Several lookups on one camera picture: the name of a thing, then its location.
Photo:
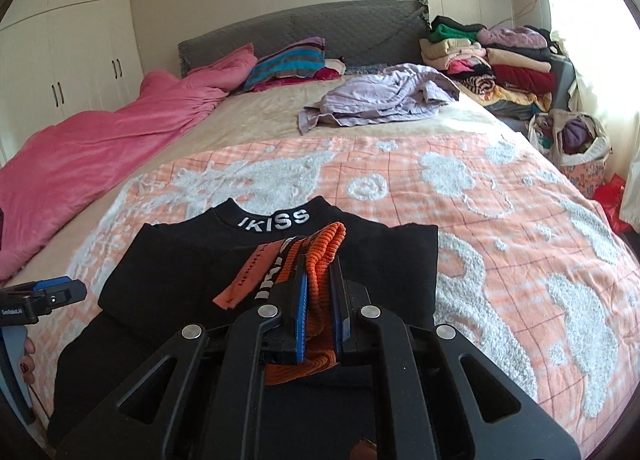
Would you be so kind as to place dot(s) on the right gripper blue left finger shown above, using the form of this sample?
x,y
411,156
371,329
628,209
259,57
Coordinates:
x,y
294,312

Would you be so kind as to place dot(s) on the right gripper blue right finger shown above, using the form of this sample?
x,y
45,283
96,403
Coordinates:
x,y
340,311

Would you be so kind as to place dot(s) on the black long-sleeve shirt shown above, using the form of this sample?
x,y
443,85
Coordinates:
x,y
209,269

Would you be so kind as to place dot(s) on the bag with purple clothes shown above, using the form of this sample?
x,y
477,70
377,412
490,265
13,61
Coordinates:
x,y
568,138

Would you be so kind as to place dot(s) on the pile of folded clothes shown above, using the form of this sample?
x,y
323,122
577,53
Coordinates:
x,y
514,73

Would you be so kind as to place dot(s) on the person's left hand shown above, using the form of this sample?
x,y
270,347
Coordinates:
x,y
26,362

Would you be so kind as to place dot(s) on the pink velvet blanket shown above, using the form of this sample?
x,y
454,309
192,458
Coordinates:
x,y
65,167

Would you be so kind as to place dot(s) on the beige bed sheet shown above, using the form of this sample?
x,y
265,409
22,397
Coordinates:
x,y
239,119

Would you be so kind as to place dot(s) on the orange white patterned bedspread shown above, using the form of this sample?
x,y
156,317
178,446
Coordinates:
x,y
529,269

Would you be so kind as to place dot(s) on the crumpled lilac garment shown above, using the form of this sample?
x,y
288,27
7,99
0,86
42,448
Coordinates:
x,y
402,93

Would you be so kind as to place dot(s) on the striped blue brown pillow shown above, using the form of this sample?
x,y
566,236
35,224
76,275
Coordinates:
x,y
301,60

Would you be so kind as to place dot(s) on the white wardrobe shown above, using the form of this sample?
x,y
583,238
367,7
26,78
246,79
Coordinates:
x,y
61,57

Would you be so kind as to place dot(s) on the grey quilted headboard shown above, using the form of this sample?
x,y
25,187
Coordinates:
x,y
359,32

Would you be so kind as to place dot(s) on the red plastic bag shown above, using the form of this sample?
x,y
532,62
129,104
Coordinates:
x,y
610,197

